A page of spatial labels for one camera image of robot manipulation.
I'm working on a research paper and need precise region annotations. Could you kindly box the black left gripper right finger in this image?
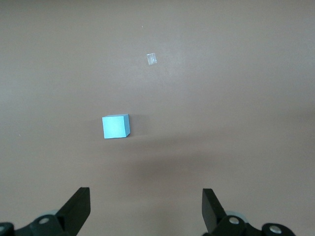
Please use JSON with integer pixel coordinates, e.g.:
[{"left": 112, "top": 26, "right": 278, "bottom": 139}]
[{"left": 202, "top": 188, "right": 295, "bottom": 236}]

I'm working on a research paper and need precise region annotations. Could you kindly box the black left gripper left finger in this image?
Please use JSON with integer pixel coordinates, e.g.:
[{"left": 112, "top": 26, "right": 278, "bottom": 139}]
[{"left": 0, "top": 187, "right": 91, "bottom": 236}]

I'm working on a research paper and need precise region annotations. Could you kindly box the light blue foam block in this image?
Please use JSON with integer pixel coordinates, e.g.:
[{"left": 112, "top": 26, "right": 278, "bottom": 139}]
[{"left": 102, "top": 114, "right": 130, "bottom": 140}]

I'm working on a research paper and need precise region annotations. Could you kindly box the clear tape piece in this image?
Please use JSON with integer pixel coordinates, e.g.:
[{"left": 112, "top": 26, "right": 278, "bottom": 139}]
[{"left": 146, "top": 53, "right": 158, "bottom": 66}]

